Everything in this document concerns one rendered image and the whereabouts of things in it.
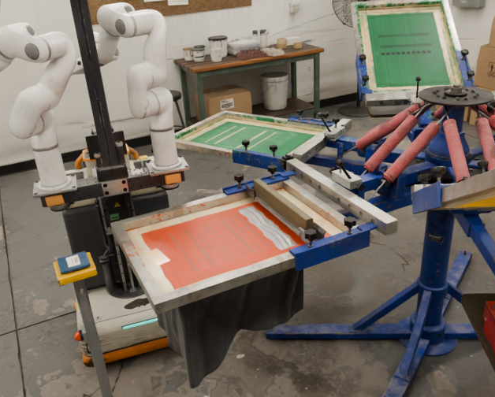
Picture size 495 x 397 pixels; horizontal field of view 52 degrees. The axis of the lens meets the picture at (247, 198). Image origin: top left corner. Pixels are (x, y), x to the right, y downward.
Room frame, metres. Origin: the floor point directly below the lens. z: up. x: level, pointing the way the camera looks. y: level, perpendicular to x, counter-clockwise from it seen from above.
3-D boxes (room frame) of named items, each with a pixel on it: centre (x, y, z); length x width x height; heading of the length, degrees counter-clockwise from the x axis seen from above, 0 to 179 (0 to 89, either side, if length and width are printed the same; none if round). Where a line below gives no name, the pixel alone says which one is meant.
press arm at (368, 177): (1.88, -0.45, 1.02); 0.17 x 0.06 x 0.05; 115
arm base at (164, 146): (1.96, 0.32, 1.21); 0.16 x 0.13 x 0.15; 17
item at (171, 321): (1.53, 0.33, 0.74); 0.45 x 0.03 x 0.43; 25
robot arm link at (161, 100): (1.94, 0.33, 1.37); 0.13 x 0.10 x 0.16; 138
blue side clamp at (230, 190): (2.00, -0.04, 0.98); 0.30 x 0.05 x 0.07; 115
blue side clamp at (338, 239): (1.50, -0.27, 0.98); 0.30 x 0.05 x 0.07; 115
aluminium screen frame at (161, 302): (1.65, 0.06, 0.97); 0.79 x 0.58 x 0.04; 115
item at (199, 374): (1.44, 0.02, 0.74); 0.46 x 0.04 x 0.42; 115
